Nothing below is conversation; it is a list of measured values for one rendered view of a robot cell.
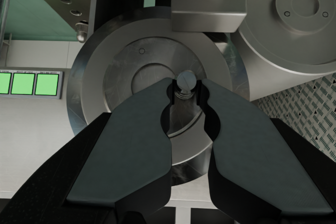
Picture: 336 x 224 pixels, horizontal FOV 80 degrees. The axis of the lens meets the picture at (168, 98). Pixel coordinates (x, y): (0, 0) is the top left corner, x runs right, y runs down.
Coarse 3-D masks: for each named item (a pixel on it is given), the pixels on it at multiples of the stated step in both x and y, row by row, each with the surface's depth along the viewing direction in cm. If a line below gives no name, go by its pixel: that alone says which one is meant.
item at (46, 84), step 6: (42, 78) 50; (48, 78) 50; (54, 78) 50; (36, 84) 50; (42, 84) 50; (48, 84) 50; (54, 84) 49; (36, 90) 49; (42, 90) 49; (48, 90) 49; (54, 90) 49
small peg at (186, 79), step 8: (184, 72) 11; (192, 72) 11; (176, 80) 11; (184, 80) 11; (192, 80) 11; (176, 88) 11; (184, 88) 11; (192, 88) 11; (176, 96) 14; (184, 96) 12
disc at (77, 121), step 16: (128, 16) 17; (144, 16) 17; (160, 16) 17; (96, 32) 17; (208, 32) 17; (224, 48) 16; (80, 64) 17; (240, 64) 16; (80, 80) 16; (240, 80) 16; (80, 96) 16; (80, 112) 16; (80, 128) 16; (192, 160) 15; (208, 160) 15; (176, 176) 15; (192, 176) 15
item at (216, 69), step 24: (144, 24) 16; (168, 24) 16; (96, 48) 16; (120, 48) 16; (192, 48) 16; (216, 48) 16; (96, 72) 16; (216, 72) 15; (96, 96) 15; (192, 144) 14
